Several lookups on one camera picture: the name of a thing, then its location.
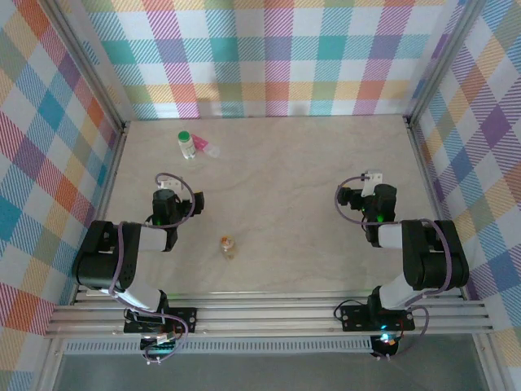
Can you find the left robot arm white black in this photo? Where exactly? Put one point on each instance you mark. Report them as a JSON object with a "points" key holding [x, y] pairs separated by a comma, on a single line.
{"points": [[150, 238]]}

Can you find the aluminium frame rails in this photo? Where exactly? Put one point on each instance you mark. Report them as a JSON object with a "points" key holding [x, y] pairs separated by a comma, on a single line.
{"points": [[264, 313]]}

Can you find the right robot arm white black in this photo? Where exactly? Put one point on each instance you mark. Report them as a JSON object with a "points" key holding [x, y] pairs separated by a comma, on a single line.
{"points": [[388, 236]]}

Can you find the aluminium corner post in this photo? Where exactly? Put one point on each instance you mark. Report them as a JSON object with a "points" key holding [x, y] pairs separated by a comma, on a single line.
{"points": [[441, 61], [87, 69]]}

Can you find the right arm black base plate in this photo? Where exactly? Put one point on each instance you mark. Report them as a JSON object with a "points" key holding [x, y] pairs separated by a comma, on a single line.
{"points": [[354, 317]]}

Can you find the pink clear pill organizer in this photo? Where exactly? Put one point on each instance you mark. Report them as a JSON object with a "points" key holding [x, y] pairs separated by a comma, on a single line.
{"points": [[201, 142]]}

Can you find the clear glass pill bottle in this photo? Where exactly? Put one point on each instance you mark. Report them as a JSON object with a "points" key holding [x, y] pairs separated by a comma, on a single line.
{"points": [[228, 247]]}

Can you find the white pill bottle green cap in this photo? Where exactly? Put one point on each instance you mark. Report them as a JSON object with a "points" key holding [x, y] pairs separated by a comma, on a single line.
{"points": [[186, 144]]}

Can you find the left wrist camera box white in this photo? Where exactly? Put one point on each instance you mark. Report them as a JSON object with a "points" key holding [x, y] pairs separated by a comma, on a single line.
{"points": [[171, 184]]}

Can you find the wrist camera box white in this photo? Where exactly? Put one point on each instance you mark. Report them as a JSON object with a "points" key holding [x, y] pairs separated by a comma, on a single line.
{"points": [[171, 184], [372, 179]]}

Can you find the aluminium side rail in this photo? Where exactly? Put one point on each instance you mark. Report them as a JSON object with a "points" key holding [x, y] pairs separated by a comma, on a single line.
{"points": [[427, 183], [106, 183]]}

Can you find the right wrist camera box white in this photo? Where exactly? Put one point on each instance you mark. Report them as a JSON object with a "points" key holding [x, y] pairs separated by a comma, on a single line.
{"points": [[372, 179]]}

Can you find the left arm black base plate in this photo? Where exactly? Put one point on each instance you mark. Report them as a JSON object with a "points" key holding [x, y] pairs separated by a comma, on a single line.
{"points": [[187, 319]]}

